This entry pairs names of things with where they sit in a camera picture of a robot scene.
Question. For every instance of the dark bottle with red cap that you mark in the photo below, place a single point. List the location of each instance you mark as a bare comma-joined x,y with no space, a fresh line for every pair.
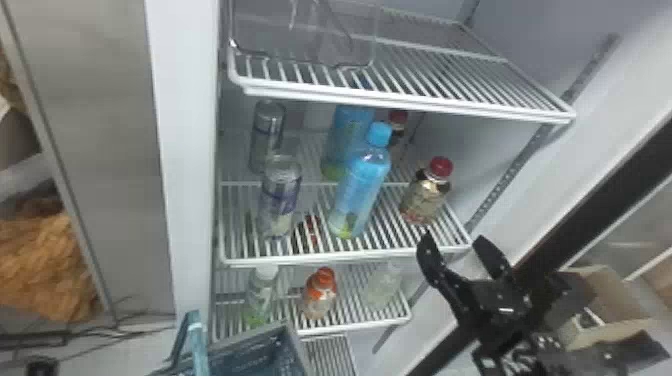
398,123

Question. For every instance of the beige bottle with orange cap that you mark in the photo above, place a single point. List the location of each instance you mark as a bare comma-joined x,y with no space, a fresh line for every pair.
317,296

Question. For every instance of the cardboard box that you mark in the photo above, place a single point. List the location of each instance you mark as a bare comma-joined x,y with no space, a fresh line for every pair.
614,299

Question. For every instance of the clear box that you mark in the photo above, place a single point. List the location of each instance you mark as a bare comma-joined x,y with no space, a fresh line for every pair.
304,31

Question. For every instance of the fridge door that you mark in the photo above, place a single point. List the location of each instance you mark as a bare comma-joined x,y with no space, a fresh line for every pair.
619,194

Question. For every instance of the blue basket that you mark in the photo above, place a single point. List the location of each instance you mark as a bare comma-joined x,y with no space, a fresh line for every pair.
252,352

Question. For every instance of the white fridge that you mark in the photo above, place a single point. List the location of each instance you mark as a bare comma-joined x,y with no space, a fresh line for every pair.
184,157

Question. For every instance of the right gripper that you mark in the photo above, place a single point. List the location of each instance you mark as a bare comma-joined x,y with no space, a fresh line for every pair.
498,310

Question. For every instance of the green bottle with white cap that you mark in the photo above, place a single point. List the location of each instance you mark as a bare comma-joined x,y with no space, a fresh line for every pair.
260,296

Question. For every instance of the brown bottle with red cap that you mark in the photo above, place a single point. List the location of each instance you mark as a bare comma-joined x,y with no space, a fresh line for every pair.
424,198

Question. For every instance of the clear bottle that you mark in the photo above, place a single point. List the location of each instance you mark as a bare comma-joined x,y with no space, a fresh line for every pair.
383,286

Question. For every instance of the silver can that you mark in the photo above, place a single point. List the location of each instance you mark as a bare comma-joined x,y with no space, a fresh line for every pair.
279,197
266,134

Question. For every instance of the blue bottle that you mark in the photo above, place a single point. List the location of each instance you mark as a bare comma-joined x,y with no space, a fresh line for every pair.
344,134
359,184

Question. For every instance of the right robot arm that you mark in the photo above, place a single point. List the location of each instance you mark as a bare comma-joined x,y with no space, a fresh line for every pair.
588,359

